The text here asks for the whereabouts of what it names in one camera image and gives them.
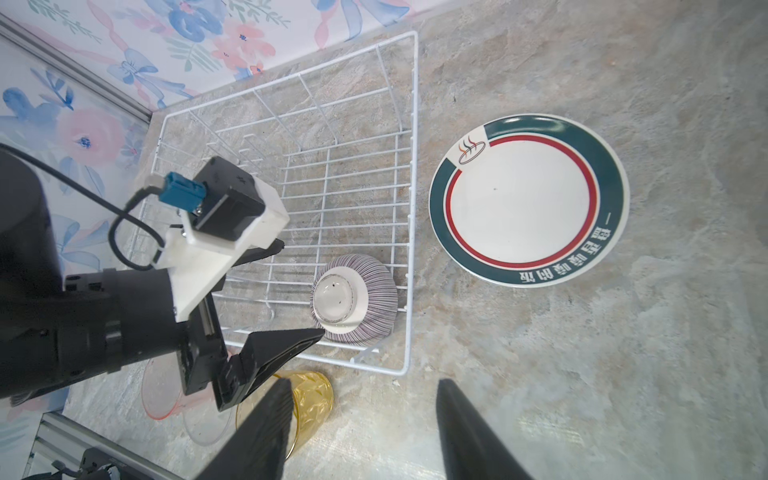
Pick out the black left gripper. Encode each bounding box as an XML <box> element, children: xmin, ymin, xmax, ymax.
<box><xmin>101</xmin><ymin>239</ymin><xmax>325</xmax><ymax>412</ymax></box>

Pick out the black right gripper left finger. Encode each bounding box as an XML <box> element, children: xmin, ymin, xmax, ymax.
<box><xmin>197</xmin><ymin>379</ymin><xmax>294</xmax><ymax>480</ymax></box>

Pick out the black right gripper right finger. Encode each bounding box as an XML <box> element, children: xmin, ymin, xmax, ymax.
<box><xmin>436</xmin><ymin>379</ymin><xmax>531</xmax><ymax>480</ymax></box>

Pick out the yellow plastic cup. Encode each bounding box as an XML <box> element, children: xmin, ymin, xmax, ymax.
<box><xmin>235</xmin><ymin>371</ymin><xmax>334</xmax><ymax>459</ymax></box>

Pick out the small white bowl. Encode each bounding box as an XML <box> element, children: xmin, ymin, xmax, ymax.
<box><xmin>310</xmin><ymin>254</ymin><xmax>399</xmax><ymax>346</ymax></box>

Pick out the pink plastic cup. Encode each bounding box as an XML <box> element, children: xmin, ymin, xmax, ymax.
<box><xmin>141</xmin><ymin>354</ymin><xmax>182</xmax><ymax>421</ymax></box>

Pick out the white wire dish rack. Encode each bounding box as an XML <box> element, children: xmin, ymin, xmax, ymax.
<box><xmin>146</xmin><ymin>32</ymin><xmax>420</xmax><ymax>376</ymax></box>

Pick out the clear plastic cup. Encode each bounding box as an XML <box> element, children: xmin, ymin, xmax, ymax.
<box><xmin>180</xmin><ymin>386</ymin><xmax>233</xmax><ymax>446</ymax></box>

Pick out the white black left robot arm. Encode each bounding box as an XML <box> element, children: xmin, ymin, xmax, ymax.
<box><xmin>1</xmin><ymin>145</ymin><xmax>324</xmax><ymax>410</ymax></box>

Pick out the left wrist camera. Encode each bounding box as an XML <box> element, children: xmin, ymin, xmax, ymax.
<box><xmin>148</xmin><ymin>156</ymin><xmax>289</xmax><ymax>322</ymax></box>

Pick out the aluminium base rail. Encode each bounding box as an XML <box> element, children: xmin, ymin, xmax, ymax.
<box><xmin>22</xmin><ymin>412</ymin><xmax>180</xmax><ymax>479</ymax></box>

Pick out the aluminium frame post left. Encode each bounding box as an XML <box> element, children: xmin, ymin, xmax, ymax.
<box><xmin>1</xmin><ymin>14</ymin><xmax>152</xmax><ymax>124</ymax></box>

